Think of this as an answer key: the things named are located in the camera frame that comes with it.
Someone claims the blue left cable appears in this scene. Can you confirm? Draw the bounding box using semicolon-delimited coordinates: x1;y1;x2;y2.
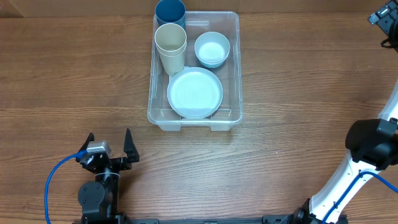
44;149;90;224

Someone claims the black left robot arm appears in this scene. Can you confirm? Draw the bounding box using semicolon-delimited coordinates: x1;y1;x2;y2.
76;129;139;224

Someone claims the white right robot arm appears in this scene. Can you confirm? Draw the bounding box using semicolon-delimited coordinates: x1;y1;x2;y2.
281;86;397;224

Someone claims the dark blue cup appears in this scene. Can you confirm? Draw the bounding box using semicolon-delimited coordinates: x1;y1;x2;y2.
155;0;186;23
157;18;186;29

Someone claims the grey bowl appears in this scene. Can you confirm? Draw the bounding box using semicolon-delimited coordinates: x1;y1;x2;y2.
194;32;230;58

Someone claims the pink bowl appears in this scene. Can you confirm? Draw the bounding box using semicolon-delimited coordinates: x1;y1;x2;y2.
198;57;227;66

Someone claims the light blue bowl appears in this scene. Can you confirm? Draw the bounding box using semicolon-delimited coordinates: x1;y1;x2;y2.
200;60;224;68

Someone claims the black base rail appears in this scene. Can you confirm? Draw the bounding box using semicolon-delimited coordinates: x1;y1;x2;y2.
130;215;292;224

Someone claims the grey plate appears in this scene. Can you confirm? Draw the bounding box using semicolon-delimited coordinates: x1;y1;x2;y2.
167;67;223;119

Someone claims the beige cup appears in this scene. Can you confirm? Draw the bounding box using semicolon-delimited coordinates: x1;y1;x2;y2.
157;47;186;77
154;23;187;56

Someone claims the clear plastic storage bin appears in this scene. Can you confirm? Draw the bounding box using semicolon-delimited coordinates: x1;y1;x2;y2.
147;11;244;131

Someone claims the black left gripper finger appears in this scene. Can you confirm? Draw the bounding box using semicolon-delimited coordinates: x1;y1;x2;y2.
76;133;95;162
123;128;139;162

